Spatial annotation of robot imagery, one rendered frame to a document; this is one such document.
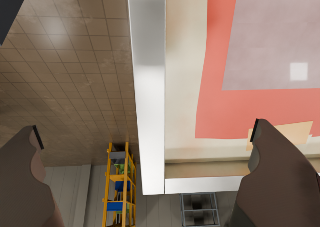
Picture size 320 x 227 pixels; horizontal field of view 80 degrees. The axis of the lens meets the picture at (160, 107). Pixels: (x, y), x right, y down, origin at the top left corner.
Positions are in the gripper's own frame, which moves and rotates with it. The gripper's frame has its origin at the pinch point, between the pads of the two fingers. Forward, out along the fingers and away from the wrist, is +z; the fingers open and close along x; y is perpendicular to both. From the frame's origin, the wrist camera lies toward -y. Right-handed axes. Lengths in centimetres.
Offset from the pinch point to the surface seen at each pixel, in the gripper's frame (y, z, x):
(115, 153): 314, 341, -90
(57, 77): 80, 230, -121
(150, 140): 10.8, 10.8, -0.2
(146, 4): -6.2, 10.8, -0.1
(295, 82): 3.9, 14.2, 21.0
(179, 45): -1.4, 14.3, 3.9
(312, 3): -6.2, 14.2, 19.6
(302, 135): 13.7, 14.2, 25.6
